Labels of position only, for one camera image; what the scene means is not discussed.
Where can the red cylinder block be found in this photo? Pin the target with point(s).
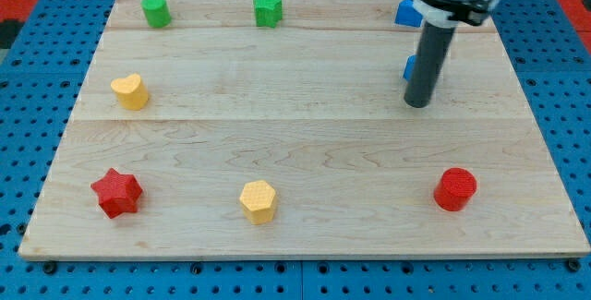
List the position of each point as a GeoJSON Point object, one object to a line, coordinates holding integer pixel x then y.
{"type": "Point", "coordinates": [455, 189]}

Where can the yellow heart block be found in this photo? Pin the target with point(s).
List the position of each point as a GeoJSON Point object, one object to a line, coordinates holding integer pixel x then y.
{"type": "Point", "coordinates": [130, 92]}

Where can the red star block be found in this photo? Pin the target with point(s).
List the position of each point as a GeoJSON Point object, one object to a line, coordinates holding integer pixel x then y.
{"type": "Point", "coordinates": [117, 193]}

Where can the blue cube block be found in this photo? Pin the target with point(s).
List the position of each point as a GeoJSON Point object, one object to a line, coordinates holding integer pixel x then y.
{"type": "Point", "coordinates": [408, 68]}

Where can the blue triangle block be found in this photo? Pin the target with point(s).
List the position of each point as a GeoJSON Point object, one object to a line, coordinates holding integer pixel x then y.
{"type": "Point", "coordinates": [407, 15]}

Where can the green star block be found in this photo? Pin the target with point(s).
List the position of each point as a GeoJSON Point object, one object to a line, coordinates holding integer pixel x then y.
{"type": "Point", "coordinates": [268, 12]}

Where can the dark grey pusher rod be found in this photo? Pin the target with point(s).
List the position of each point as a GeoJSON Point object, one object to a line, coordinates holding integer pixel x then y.
{"type": "Point", "coordinates": [430, 55]}

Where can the light wooden board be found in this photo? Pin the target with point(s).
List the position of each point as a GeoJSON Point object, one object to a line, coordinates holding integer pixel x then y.
{"type": "Point", "coordinates": [315, 107]}

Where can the green cylinder block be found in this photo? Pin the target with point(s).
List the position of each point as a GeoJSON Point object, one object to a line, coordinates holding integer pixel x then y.
{"type": "Point", "coordinates": [156, 13]}

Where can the yellow hexagon block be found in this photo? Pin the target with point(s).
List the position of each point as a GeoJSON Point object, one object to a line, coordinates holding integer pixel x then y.
{"type": "Point", "coordinates": [258, 200]}

